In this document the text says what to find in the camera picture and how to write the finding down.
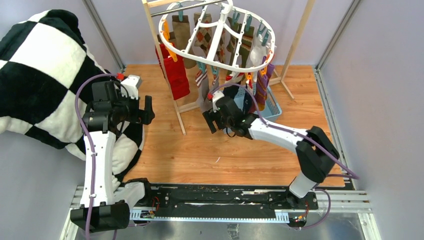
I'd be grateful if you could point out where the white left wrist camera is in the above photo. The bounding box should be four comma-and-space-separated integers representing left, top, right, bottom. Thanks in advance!
119, 74, 142, 100

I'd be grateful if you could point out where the purple orange striped sock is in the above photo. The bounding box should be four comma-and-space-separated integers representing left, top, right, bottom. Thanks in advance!
254, 63, 275, 111

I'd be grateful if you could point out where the white round clip hanger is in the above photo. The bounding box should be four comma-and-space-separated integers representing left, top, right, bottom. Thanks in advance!
149, 0, 276, 74

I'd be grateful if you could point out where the wooden drying rack frame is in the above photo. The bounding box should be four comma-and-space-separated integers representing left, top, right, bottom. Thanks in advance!
142, 0, 315, 136

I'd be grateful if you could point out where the white sock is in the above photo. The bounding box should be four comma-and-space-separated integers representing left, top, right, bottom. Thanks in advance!
246, 38, 271, 67

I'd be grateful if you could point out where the light blue plastic basket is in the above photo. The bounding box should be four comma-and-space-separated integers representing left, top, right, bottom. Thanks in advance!
234, 87, 283, 122

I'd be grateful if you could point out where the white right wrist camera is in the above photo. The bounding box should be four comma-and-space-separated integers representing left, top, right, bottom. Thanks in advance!
207, 90, 225, 112

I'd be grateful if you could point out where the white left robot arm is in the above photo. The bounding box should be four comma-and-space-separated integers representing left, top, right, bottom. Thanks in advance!
70, 76, 155, 235

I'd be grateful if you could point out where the black white checkered blanket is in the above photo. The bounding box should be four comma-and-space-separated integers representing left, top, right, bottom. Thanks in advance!
0, 9, 146, 183

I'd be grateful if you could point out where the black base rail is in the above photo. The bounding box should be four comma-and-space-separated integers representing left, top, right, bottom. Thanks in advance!
129, 185, 319, 223

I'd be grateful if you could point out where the green brown striped sock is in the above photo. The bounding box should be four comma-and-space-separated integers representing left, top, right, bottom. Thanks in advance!
226, 17, 255, 68

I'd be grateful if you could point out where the argyle brown sock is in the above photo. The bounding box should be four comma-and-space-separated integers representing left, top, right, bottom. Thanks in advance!
194, 27, 226, 63

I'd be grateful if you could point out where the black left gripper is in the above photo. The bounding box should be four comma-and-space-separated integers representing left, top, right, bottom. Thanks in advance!
112, 89, 155, 125

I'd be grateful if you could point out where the red sock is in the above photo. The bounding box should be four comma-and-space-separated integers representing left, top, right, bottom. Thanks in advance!
159, 43, 190, 101

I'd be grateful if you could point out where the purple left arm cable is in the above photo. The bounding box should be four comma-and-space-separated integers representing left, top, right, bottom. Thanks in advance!
74, 73, 122, 240

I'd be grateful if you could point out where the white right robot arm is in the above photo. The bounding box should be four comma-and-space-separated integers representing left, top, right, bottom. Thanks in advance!
203, 91, 340, 209

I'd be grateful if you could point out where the grey striped sock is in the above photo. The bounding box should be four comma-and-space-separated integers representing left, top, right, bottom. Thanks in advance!
195, 61, 212, 113

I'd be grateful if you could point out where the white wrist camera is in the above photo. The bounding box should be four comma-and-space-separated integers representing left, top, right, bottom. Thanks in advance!
119, 74, 142, 100
207, 90, 225, 112

